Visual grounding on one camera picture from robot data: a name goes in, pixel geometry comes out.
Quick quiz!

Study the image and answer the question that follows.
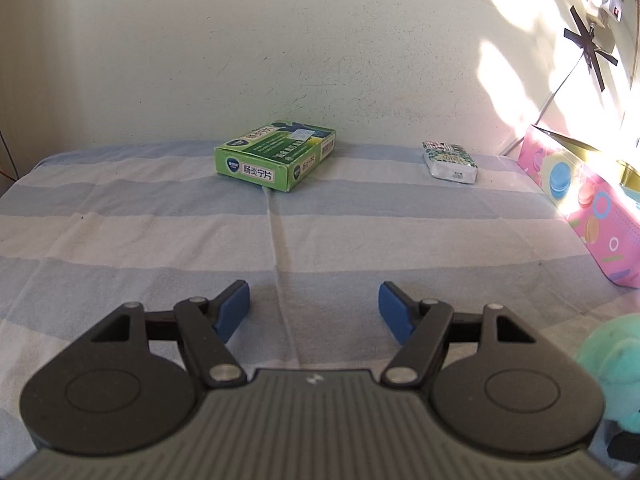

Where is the green medicine box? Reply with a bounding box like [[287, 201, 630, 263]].
[[214, 120, 337, 193]]

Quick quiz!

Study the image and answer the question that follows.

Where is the pink biscuit tin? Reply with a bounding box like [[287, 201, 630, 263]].
[[517, 125, 640, 288]]

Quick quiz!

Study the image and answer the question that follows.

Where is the black tape cross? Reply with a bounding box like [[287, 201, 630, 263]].
[[563, 6, 619, 93]]

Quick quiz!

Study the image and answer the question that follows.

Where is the white power cable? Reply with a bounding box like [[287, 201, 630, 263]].
[[500, 52, 583, 157]]

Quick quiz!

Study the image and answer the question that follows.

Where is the striped bed sheet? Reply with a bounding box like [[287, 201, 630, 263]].
[[0, 140, 640, 480]]

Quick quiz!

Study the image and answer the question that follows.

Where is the small patterned tissue packet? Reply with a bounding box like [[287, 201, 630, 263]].
[[421, 140, 479, 184]]

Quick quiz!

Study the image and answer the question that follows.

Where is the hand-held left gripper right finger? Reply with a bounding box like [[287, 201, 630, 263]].
[[378, 281, 538, 388]]

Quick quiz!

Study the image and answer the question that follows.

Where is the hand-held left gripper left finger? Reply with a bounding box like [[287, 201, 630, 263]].
[[90, 280, 251, 388]]

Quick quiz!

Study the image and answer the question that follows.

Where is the teal plush bear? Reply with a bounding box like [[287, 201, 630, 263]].
[[574, 313, 640, 433]]

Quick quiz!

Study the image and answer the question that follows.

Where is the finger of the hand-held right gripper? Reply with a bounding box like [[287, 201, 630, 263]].
[[607, 432, 640, 476]]

